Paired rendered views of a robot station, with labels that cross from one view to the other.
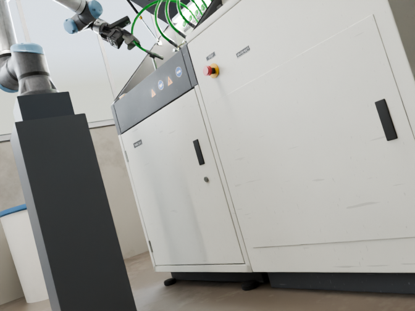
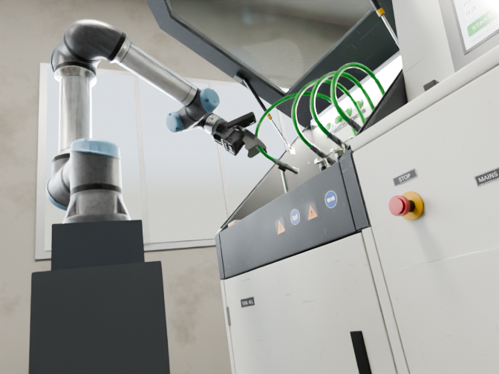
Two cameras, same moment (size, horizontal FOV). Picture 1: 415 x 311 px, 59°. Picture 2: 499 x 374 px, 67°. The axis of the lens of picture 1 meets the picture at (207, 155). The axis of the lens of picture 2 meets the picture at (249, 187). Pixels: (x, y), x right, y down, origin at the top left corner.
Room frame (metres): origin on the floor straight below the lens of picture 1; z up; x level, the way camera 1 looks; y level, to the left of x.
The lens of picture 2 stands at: (0.59, 0.07, 0.66)
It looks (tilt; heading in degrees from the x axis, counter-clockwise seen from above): 18 degrees up; 8
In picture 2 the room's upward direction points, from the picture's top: 9 degrees counter-clockwise
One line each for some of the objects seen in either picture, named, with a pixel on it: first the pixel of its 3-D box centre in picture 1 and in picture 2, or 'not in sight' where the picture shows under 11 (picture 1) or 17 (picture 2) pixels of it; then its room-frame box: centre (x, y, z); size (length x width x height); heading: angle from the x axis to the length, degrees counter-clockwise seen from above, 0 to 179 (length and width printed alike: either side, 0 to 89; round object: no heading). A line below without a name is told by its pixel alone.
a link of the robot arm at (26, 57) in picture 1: (29, 62); (94, 167); (1.38, 0.57, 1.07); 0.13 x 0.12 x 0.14; 55
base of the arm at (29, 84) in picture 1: (37, 89); (97, 211); (1.37, 0.56, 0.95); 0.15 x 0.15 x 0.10
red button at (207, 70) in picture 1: (209, 70); (403, 205); (1.26, -0.09, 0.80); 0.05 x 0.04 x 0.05; 41
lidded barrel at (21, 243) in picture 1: (48, 246); not in sight; (2.58, 1.24, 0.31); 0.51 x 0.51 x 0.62
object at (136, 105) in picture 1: (150, 97); (275, 231); (1.63, 0.17, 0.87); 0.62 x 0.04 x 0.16; 41
